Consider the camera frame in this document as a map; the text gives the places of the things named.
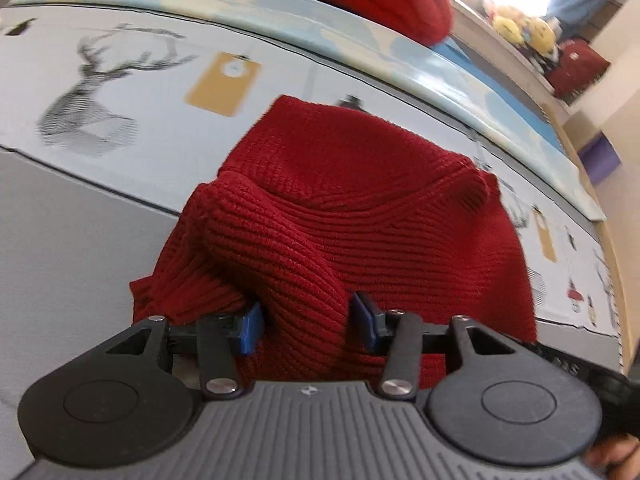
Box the person's right hand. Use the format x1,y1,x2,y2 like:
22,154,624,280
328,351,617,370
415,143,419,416
584,432,640,480

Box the yellow plush toy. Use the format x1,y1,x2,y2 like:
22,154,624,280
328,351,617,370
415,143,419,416
522,16,560,57
492,14,526,45

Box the red knit sweater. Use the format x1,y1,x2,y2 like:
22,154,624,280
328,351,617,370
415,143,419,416
129,94,539,392

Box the purple box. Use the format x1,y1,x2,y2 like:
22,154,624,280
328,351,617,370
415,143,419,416
576,134,622,187

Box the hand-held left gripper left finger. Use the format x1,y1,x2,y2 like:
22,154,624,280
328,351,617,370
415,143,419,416
104,302,264,401

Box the dark red bag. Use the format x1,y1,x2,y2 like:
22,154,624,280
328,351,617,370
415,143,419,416
544,37,612,101

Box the deer print bed sheet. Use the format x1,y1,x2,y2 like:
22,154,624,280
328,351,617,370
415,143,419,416
0,2,623,373

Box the light blue patterned blanket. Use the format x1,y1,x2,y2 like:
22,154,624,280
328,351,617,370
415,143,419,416
7,0,607,223

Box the wooden bed frame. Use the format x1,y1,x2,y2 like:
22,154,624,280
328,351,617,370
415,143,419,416
446,0,632,376

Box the blue mat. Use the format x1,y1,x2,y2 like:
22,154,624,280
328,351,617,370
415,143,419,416
432,39,567,155

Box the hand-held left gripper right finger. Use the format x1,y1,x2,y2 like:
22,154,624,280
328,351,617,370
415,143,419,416
350,291,523,401

